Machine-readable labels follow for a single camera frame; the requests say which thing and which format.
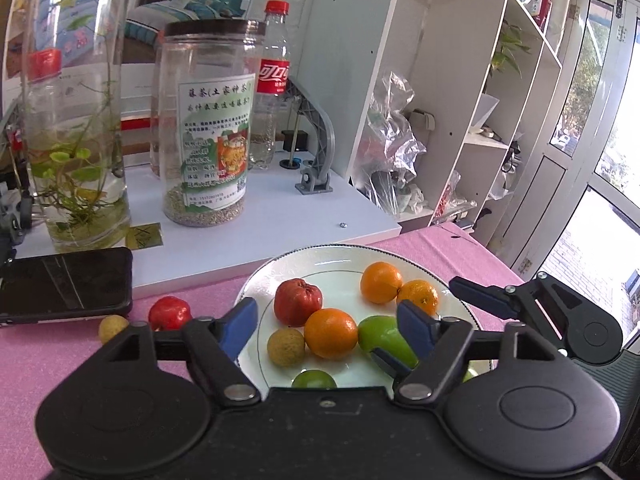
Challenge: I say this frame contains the grey right bracket stand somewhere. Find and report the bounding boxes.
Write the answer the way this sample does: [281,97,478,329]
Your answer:
[278,77,338,196]

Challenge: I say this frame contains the yellowish longan fruit back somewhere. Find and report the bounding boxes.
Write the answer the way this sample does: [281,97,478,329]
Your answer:
[98,315,129,344]

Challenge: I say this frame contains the pink floral tablecloth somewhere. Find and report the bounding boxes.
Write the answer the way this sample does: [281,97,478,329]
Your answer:
[0,222,522,479]

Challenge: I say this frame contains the brown longan fruit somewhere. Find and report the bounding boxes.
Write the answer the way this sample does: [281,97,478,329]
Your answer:
[267,327,306,367]

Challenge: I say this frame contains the green plant on shelf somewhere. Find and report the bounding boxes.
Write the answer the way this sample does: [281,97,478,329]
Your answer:
[489,20,532,76]

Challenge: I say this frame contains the red apple-like fruit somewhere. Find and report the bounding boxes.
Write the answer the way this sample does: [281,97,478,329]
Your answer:
[148,296,192,332]

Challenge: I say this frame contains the pinkish clear jar behind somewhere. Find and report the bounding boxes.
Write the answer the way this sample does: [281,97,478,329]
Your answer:
[150,35,162,177]

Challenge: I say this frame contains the white raised board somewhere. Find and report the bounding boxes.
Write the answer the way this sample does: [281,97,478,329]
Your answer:
[8,154,404,302]

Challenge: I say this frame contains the labelled clear plastic jar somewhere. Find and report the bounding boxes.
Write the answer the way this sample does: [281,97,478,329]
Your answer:
[157,18,266,228]

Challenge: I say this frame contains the red cap clear bottle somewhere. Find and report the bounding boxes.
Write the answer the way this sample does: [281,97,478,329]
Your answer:
[23,48,63,129]

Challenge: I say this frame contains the red ribbed tomato fruit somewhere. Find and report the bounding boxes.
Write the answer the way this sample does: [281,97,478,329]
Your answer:
[273,278,323,327]

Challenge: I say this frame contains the crumpled plastic bag shelf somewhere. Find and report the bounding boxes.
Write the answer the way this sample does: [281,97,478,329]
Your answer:
[352,70,426,218]

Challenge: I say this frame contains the large orange front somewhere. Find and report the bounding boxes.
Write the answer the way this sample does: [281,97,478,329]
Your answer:
[360,261,404,304]

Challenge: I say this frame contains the black smartphone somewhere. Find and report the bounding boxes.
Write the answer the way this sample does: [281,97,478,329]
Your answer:
[0,247,134,326]

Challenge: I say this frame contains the white shelf unit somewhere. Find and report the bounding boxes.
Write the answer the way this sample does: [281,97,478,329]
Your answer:
[297,0,561,233]

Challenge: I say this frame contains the green oval fruit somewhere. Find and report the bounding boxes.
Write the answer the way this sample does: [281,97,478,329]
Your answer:
[358,315,419,368]

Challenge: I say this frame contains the white round plate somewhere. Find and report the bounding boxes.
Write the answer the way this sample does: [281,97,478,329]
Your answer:
[236,244,480,396]

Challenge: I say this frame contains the glass vase with plant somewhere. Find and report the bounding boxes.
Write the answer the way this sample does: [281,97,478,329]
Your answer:
[24,0,130,252]

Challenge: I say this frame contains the cola bottle red label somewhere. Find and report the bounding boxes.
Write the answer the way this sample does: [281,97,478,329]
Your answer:
[248,0,291,170]

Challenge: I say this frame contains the grey bracket stand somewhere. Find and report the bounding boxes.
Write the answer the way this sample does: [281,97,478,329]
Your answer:
[1,115,34,266]
[278,77,338,196]

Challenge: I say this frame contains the red can on shelf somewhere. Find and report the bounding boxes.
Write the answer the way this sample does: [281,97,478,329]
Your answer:
[530,0,552,32]

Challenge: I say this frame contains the grey left bracket stand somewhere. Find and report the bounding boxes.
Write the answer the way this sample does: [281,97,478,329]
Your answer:
[1,115,34,266]

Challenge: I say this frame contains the bedding poster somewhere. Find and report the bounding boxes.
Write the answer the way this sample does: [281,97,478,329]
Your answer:
[1,0,250,79]

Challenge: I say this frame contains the dark green fruit front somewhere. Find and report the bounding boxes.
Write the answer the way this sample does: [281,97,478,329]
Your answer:
[292,370,337,389]

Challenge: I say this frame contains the gold sticker square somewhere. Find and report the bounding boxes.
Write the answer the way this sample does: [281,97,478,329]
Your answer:
[125,222,163,250]

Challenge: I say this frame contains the large light green fruit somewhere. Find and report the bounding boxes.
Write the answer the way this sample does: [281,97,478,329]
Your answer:
[463,366,478,382]

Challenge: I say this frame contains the orange mandarin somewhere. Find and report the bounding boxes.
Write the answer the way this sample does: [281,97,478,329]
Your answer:
[396,280,439,318]

